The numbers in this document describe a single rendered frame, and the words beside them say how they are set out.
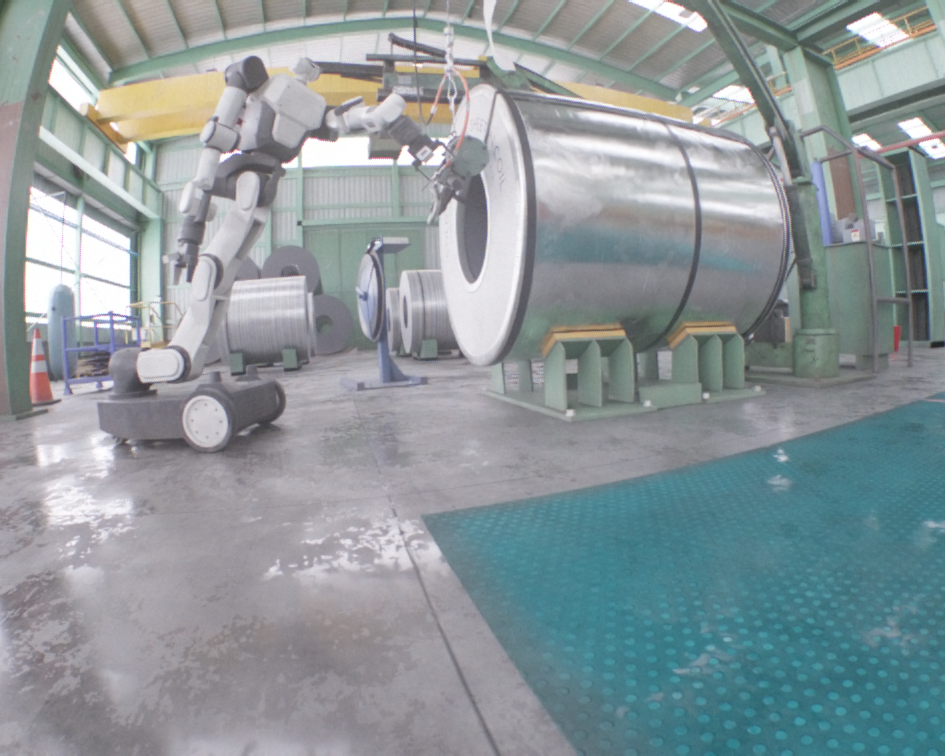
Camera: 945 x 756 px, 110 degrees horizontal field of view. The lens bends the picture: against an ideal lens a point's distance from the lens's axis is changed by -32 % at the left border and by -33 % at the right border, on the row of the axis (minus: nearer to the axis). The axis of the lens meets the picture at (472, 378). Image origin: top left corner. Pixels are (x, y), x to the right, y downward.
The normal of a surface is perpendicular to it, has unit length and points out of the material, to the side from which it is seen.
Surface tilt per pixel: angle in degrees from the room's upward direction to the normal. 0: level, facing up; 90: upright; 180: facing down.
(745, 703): 0
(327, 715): 0
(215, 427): 90
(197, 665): 0
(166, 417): 90
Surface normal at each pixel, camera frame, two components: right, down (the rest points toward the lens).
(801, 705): -0.06, -0.99
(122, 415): -0.27, 0.10
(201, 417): 0.07, 0.07
